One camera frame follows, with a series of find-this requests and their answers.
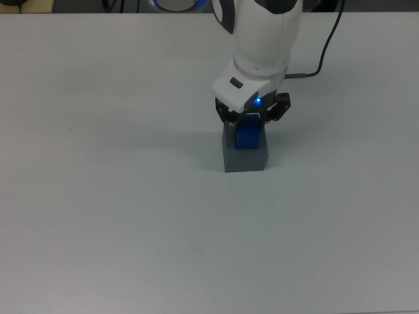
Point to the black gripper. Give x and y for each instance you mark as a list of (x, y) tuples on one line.
[(270, 103)]

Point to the blue block with knob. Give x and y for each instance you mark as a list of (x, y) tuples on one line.
[(248, 135)]

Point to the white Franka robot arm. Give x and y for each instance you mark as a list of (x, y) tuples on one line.
[(262, 42)]

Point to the grey hollow cuboid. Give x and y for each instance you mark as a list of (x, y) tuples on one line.
[(245, 160)]

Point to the dark background object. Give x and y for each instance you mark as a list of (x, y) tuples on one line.
[(13, 2)]

